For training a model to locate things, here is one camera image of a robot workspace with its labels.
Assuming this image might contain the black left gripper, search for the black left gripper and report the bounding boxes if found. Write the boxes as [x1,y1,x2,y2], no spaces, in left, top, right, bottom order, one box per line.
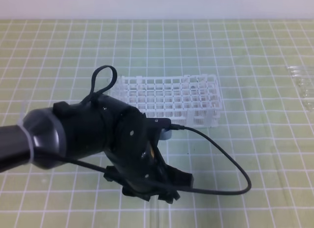
[104,107,194,203]

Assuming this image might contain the clear glass test tube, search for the clear glass test tube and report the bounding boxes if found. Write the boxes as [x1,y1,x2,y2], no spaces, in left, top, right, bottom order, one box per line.
[149,199,160,228]

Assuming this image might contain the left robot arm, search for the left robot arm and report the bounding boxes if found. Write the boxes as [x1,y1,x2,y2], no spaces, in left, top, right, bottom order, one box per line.
[0,95,193,203]

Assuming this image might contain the white test tube rack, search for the white test tube rack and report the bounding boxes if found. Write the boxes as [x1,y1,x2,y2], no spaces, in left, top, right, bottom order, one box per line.
[109,74,222,128]

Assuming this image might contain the green grid tablecloth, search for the green grid tablecloth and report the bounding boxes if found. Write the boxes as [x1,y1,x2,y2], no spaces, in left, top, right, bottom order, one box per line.
[0,20,314,228]

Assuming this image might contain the clear tubes at right edge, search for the clear tubes at right edge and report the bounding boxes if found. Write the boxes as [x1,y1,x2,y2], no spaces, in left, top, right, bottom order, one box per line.
[288,66,314,111]

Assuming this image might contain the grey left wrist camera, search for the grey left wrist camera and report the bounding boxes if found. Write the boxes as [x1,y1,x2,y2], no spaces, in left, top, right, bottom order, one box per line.
[159,128,172,141]

